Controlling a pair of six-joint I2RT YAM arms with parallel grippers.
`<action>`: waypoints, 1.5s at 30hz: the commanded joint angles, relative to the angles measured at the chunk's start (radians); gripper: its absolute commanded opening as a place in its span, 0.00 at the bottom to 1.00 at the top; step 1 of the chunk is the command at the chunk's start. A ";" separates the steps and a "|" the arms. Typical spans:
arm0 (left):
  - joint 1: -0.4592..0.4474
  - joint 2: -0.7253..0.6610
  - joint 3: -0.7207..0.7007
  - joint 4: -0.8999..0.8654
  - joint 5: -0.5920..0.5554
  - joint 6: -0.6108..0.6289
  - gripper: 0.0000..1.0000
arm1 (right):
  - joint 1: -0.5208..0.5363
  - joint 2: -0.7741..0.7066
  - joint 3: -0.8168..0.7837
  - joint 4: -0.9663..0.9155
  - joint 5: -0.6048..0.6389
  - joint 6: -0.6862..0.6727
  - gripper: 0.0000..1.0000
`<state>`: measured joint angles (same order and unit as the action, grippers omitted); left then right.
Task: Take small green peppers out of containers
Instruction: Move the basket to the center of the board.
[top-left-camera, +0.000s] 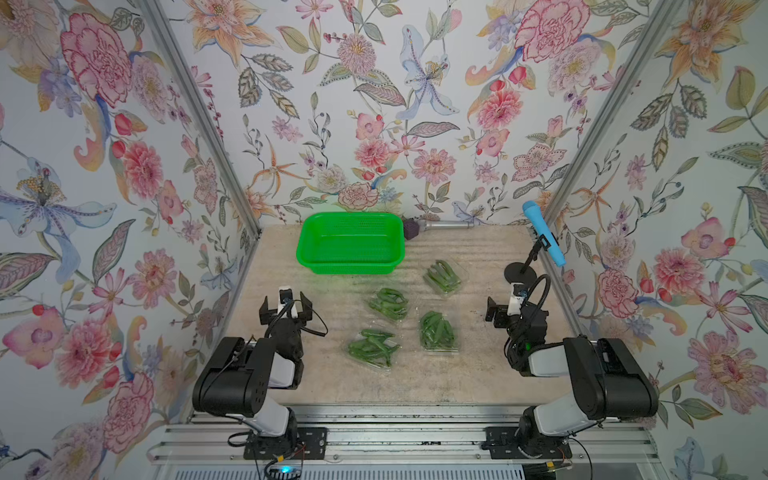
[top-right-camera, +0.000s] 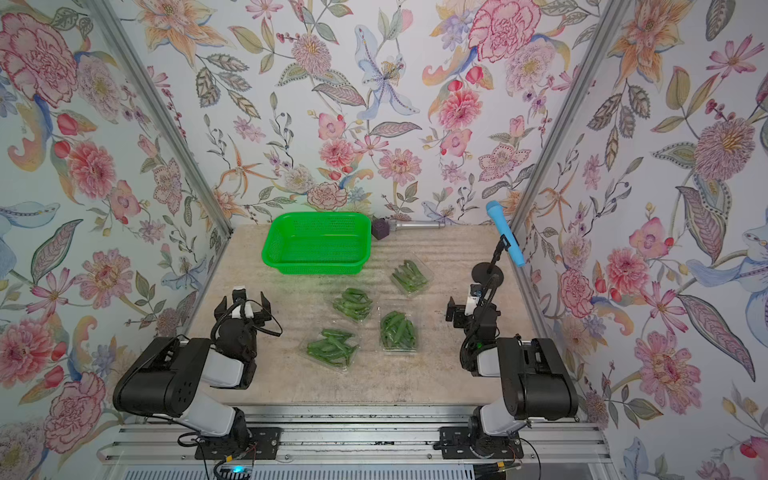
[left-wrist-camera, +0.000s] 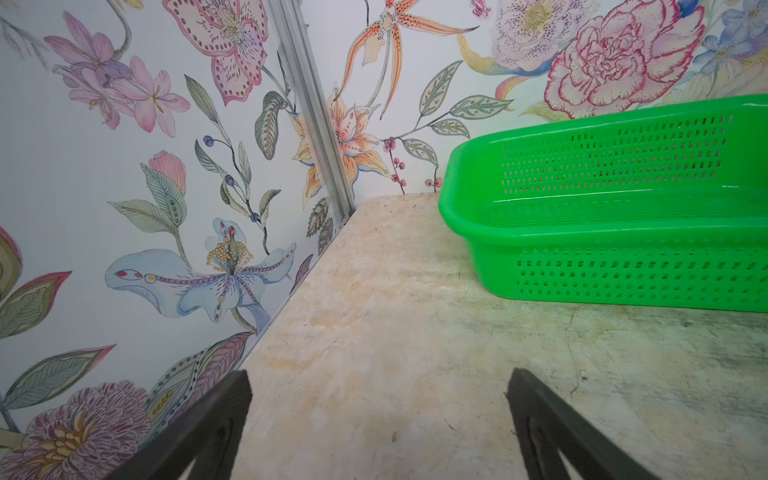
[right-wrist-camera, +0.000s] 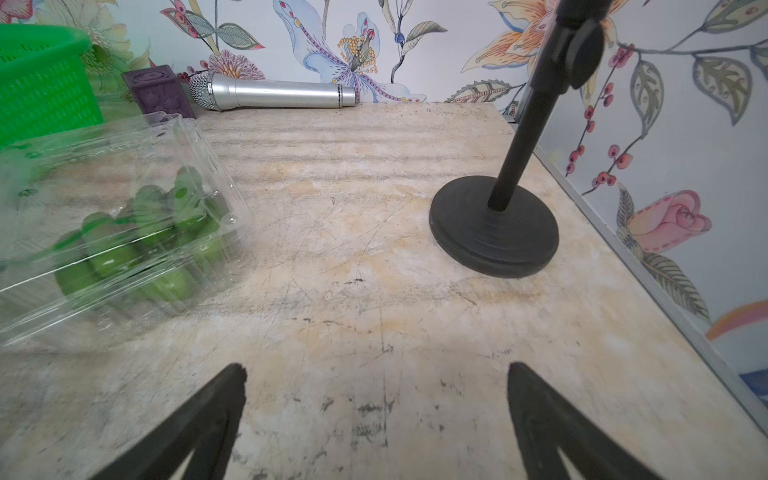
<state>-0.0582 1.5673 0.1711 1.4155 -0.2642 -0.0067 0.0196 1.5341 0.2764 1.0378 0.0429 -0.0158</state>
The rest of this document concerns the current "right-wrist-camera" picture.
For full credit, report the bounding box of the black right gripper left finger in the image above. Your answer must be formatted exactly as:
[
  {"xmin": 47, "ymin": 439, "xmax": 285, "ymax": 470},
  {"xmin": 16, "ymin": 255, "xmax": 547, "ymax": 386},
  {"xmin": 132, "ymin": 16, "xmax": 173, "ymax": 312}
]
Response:
[{"xmin": 93, "ymin": 363, "xmax": 247, "ymax": 479}]

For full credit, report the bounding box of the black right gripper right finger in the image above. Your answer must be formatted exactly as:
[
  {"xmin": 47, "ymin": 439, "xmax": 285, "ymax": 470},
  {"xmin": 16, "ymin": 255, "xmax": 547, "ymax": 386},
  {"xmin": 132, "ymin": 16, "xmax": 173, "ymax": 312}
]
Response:
[{"xmin": 507, "ymin": 362, "xmax": 659, "ymax": 479}]

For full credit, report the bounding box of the black microphone stand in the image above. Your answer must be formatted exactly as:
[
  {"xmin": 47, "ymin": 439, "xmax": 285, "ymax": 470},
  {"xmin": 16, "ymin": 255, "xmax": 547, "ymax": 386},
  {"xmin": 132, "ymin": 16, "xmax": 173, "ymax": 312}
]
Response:
[{"xmin": 429, "ymin": 0, "xmax": 610, "ymax": 278}]

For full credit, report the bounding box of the far clear pepper clamshell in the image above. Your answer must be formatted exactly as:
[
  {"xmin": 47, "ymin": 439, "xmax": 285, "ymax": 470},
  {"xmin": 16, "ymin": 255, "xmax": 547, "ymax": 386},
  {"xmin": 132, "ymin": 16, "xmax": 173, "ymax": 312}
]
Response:
[{"xmin": 1, "ymin": 113, "xmax": 252, "ymax": 351}]

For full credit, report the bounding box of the purple foam microphone cube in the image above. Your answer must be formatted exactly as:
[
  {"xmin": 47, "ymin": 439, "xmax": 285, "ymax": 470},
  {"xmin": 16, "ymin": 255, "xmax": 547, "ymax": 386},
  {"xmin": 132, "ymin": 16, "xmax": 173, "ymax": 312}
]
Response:
[{"xmin": 122, "ymin": 65, "xmax": 196, "ymax": 119}]

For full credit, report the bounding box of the green plastic basket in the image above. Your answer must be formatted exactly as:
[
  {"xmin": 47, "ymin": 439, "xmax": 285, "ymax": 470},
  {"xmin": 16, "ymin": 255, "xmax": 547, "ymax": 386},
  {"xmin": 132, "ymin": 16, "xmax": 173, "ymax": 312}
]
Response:
[{"xmin": 1, "ymin": 24, "xmax": 104, "ymax": 147}]

